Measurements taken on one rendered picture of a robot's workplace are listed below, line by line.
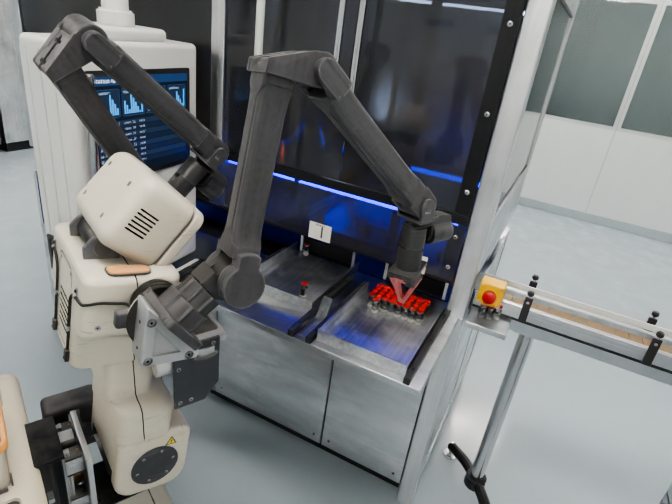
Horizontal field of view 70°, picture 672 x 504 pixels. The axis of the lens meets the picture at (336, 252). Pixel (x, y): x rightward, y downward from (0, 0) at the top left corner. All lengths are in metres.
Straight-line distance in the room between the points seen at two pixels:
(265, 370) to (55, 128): 1.19
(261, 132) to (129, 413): 0.64
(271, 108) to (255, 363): 1.45
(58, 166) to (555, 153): 5.29
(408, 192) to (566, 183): 5.15
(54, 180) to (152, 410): 0.73
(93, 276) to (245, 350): 1.27
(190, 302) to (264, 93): 0.36
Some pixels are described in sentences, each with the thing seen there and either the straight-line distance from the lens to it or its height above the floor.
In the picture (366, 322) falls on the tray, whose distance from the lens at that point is 1.45.
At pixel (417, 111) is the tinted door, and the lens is 1.45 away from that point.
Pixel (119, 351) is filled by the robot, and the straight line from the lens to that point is 1.05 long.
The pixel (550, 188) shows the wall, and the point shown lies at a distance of 6.13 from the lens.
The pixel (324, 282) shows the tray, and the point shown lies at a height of 0.88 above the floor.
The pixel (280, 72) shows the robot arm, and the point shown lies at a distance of 0.80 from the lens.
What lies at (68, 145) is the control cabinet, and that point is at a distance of 1.46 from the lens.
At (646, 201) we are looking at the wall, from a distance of 6.17.
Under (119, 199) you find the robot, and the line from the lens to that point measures 0.91.
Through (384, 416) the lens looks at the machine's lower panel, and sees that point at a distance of 1.90.
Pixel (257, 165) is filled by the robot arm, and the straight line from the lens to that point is 0.81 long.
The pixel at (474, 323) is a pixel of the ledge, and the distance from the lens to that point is 1.58.
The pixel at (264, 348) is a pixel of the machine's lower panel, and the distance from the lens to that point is 2.02.
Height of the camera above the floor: 1.67
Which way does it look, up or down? 25 degrees down
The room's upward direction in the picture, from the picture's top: 8 degrees clockwise
